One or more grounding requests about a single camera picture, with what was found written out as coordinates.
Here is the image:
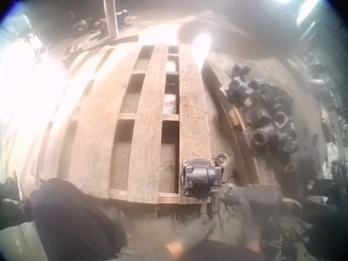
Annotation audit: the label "person's left hand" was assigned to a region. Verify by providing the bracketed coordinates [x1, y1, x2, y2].
[184, 215, 219, 251]

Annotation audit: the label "person's right hand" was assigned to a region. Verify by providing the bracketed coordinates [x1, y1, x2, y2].
[216, 183, 282, 242]

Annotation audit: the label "olive green cloth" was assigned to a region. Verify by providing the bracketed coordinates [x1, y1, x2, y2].
[214, 206, 246, 241]

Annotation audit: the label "black cast metal housing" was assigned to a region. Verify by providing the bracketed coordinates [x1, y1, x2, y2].
[180, 158, 225, 198]

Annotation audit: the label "small round metal fitting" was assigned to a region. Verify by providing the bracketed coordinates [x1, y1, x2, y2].
[214, 152, 229, 167]

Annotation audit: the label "pile of black cast parts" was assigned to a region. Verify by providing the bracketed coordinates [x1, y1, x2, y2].
[217, 64, 303, 175]

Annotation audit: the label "large wooden pallet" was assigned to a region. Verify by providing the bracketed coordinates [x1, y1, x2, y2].
[35, 42, 218, 205]

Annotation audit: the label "person's legs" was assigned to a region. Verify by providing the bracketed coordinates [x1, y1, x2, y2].
[2, 170, 129, 261]

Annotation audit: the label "cluttered heap of metal scrap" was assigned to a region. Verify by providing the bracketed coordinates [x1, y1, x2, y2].
[299, 50, 348, 142]

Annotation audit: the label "dark machine parts heap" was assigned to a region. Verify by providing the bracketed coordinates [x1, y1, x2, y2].
[69, 9, 130, 38]

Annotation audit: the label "upright grey post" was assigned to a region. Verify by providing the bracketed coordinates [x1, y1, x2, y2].
[103, 0, 120, 38]

